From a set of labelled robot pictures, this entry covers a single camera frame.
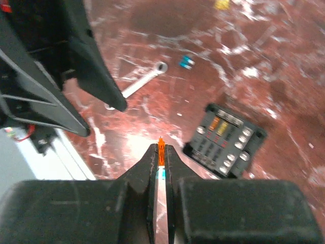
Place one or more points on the orange blade fuse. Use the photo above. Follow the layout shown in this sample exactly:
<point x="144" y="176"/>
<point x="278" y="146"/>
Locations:
<point x="161" y="152"/>

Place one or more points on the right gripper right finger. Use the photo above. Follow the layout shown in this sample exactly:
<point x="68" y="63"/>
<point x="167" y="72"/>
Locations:
<point x="235" y="210"/>

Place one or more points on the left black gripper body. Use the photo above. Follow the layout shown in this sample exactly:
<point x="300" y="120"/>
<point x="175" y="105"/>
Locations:
<point x="40" y="26"/>

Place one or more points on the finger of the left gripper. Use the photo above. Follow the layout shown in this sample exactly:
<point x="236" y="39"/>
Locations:
<point x="92" y="74"/>
<point x="28" y="92"/>

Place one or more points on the black fuse box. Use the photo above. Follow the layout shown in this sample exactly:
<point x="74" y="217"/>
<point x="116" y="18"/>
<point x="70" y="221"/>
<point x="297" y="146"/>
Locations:
<point x="224" y="143"/>

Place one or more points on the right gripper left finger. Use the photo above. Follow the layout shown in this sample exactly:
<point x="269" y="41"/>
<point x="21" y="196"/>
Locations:
<point x="84" y="211"/>

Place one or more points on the blue blade fuse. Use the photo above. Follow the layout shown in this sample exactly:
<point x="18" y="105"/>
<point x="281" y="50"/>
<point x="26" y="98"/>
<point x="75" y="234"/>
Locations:
<point x="161" y="174"/>
<point x="187" y="62"/>

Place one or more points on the yellow blade fuse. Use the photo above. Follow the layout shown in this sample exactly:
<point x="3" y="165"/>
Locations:
<point x="222" y="4"/>

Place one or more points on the silver combination wrench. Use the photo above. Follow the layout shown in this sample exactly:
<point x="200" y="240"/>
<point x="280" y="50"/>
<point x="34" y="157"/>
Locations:
<point x="159" y="68"/>

